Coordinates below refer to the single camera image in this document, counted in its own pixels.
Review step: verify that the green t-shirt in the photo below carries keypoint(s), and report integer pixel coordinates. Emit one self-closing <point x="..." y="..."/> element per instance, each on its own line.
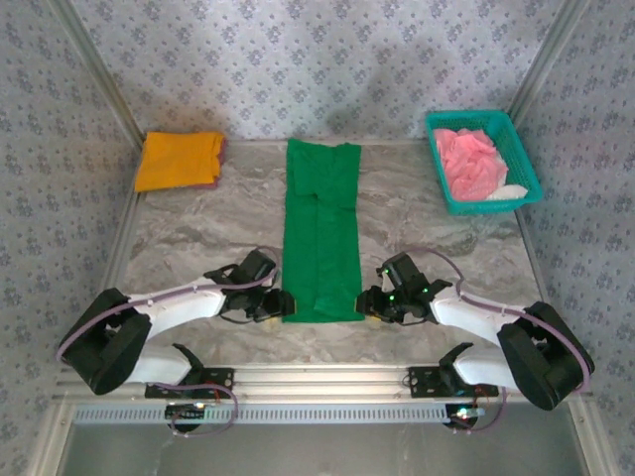
<point x="322" y="238"/>

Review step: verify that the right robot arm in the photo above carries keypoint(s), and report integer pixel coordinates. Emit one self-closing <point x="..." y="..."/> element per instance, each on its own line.
<point x="541" y="357"/>

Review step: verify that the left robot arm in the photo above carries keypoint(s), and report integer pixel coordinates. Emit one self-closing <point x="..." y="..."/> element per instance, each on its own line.
<point x="114" y="342"/>

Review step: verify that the left controller circuit board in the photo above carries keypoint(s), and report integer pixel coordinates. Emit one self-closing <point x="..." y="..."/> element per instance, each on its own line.
<point x="186" y="410"/>

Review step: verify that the controller circuit board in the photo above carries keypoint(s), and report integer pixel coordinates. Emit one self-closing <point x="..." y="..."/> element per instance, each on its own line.
<point x="464" y="413"/>
<point x="186" y="410"/>

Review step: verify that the right controller circuit board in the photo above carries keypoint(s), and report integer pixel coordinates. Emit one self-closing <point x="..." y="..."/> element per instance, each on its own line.
<point x="464" y="413"/>

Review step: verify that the white t-shirt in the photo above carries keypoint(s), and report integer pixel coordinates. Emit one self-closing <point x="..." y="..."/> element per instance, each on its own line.
<point x="508" y="192"/>

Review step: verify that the pink t-shirt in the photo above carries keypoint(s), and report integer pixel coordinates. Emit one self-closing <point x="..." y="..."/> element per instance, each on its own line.
<point x="471" y="163"/>

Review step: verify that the maroon folded t-shirt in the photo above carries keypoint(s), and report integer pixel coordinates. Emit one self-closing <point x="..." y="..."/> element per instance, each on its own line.
<point x="224" y="149"/>

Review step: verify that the orange folded t-shirt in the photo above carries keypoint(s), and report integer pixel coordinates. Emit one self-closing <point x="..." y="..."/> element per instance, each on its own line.
<point x="173" y="161"/>

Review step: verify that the teal plastic basket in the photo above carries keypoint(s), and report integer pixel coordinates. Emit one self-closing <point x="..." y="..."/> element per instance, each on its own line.
<point x="523" y="163"/>

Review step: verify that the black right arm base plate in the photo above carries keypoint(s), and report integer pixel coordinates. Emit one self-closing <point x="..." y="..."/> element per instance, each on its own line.
<point x="421" y="382"/>

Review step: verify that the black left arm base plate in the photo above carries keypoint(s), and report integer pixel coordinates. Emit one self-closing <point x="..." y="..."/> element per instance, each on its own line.
<point x="218" y="379"/>

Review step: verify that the aluminium mounting rail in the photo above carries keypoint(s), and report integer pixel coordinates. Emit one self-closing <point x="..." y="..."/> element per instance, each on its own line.
<point x="322" y="379"/>

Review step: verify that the aluminium table side rail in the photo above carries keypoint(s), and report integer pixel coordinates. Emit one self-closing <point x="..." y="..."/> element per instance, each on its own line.
<point x="121" y="233"/>
<point x="533" y="258"/>

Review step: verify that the aluminium frame post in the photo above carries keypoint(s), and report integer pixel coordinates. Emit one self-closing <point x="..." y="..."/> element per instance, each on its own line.
<point x="546" y="59"/>
<point x="99" y="74"/>

